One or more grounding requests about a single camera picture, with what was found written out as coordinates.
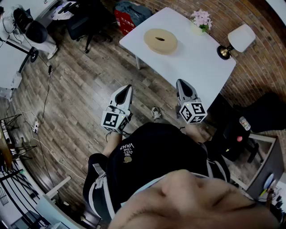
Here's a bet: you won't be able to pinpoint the white shade table lamp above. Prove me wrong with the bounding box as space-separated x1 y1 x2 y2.
216 23 257 61

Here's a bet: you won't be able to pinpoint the red cardboard box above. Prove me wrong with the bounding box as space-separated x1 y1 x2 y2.
114 9 137 36

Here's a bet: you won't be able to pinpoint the dark grey jacket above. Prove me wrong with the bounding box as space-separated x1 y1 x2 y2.
114 0 154 28

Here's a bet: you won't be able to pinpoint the person's grey shoe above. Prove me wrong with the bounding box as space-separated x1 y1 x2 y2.
151 106 162 122

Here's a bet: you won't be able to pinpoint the white floor cable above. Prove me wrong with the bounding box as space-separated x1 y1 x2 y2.
15 109 86 182

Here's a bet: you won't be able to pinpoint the person's black clothing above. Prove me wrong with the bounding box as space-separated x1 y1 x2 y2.
82 122 231 225

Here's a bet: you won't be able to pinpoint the black low side table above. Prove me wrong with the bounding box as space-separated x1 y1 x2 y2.
210 93 260 164

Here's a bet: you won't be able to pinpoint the person's right forearm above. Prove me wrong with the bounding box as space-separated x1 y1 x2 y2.
184 123 211 144

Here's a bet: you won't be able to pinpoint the black armchair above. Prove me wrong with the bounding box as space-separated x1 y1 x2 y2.
233 91 286 134

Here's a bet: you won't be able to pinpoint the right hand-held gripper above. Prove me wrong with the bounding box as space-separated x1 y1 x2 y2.
175 78 208 125

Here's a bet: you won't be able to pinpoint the grey open cabinet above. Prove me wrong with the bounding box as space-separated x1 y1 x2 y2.
229 133 285 200

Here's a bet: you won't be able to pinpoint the black floor cable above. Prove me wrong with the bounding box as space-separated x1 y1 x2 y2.
37 64 55 189

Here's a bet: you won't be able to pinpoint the person's face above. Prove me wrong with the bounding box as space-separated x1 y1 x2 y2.
108 169 281 229

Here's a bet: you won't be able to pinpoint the printed drink can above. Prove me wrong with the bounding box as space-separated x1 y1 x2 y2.
239 116 252 131

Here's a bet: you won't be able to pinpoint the black office chair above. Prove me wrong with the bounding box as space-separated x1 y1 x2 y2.
66 0 114 55

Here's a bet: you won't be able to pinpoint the white table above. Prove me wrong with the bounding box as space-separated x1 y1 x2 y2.
119 6 237 111

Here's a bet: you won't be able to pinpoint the pink flowers in white pot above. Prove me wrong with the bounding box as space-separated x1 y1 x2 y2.
190 9 214 36

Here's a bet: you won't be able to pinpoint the person's left forearm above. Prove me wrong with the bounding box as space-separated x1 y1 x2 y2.
102 131 123 157

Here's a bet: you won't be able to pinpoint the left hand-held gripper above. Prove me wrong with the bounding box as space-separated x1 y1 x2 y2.
101 84 134 134

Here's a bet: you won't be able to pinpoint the black wire-leg stand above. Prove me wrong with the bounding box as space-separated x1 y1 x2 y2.
0 113 38 161

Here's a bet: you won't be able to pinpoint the round beige box lid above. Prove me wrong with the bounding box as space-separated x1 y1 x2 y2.
143 28 179 50

